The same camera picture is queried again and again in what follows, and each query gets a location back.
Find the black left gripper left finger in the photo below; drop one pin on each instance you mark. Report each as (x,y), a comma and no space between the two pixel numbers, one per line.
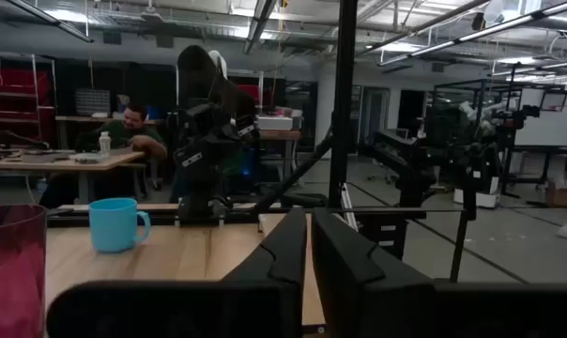
(265,305)

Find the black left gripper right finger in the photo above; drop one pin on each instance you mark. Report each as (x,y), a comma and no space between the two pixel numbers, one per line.
(368,300)

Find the blue plastic mug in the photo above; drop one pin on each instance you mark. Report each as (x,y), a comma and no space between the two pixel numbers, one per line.
(112,227)

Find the red translucent plastic cup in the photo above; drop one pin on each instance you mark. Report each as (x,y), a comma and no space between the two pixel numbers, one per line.
(11,281)

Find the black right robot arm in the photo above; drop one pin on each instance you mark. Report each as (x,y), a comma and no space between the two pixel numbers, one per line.
(203,141)

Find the red storage shelf rack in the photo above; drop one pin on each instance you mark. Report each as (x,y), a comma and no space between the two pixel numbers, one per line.
(11,108)

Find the thin black stand rod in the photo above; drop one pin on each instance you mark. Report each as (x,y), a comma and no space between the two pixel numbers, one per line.
(459,244)

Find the black background robot station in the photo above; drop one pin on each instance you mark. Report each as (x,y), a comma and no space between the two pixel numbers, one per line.
(401,164)

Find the white bin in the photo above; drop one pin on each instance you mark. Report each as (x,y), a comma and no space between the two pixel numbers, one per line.
(487,199)

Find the wooden workbench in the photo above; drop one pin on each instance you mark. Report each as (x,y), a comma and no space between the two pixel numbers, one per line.
(281,136)

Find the white box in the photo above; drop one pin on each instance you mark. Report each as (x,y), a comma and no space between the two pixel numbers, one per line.
(274,123)

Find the person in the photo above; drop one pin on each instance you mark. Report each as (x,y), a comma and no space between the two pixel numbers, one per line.
(128,133)

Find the cardboard box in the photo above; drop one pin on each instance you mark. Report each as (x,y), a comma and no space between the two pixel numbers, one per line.
(565,196)

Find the white plastic bottle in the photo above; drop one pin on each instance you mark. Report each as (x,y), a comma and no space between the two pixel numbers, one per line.
(104,144)

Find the whiteboard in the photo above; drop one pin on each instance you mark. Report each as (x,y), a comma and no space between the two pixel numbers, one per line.
(546,127)

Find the wooden desk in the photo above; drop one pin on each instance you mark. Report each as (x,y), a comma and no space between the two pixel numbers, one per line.
(53,165)

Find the grey small-parts drawer cabinet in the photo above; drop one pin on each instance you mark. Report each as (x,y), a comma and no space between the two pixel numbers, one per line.
(92,102)

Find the long ceiling light strip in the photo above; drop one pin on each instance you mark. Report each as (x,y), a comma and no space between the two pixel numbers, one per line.
(476,35)

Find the black diagonal frame brace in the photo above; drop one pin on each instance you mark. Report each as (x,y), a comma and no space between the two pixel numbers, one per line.
(297,173)

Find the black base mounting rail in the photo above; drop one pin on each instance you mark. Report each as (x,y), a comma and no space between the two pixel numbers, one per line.
(161,217)

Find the black rig frame post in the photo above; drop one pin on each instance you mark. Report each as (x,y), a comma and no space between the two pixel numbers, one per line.
(343,94)

